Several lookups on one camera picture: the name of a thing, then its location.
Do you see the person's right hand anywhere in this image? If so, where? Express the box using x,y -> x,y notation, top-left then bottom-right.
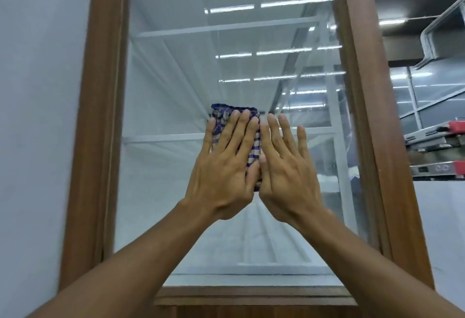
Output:
258,112 -> 329,225

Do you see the person's left hand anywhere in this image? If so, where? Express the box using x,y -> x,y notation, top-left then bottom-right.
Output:
185,109 -> 263,221

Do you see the blue white checked cloth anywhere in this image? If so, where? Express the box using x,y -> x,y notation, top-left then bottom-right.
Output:
209,103 -> 263,192

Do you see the person's right forearm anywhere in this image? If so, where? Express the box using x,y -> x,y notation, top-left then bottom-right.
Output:
291,208 -> 465,318

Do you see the person's left forearm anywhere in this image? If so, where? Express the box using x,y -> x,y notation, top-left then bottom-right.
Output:
25,200 -> 219,318

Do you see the clear glass window pane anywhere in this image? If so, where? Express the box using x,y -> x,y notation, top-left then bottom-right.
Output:
113,0 -> 383,288

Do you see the red grey metal machine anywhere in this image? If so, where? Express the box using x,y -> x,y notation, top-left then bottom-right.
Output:
409,160 -> 465,181
403,119 -> 465,148

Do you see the brown wooden window frame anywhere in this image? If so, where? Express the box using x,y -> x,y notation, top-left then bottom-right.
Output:
57,0 -> 436,318

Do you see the silver ventilation duct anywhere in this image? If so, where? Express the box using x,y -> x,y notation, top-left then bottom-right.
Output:
419,0 -> 465,72

